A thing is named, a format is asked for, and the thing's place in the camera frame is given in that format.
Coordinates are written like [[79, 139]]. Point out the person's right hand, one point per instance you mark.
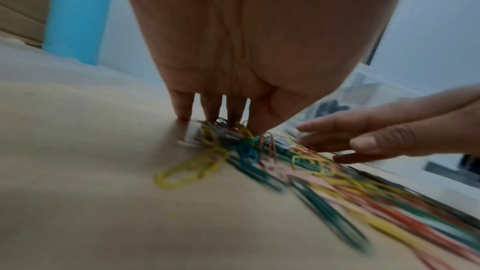
[[423, 123]]

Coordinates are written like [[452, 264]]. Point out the person's left hand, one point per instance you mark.
[[255, 31]]

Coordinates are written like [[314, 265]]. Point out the grey metal base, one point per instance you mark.
[[450, 171]]

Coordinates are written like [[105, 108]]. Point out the clear plastic organiser box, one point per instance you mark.
[[378, 85]]

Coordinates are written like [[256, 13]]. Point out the dark metal spring stand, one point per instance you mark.
[[371, 52]]

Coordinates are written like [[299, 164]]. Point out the black binder clips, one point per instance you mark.
[[333, 108]]

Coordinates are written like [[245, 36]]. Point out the pile of coloured paper clips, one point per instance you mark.
[[318, 174]]

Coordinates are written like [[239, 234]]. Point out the small clear plastic box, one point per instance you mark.
[[191, 137]]

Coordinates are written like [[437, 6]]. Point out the light blue plastic bottle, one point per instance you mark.
[[78, 14]]

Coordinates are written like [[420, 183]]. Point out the brown cardboard box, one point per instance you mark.
[[22, 2]]

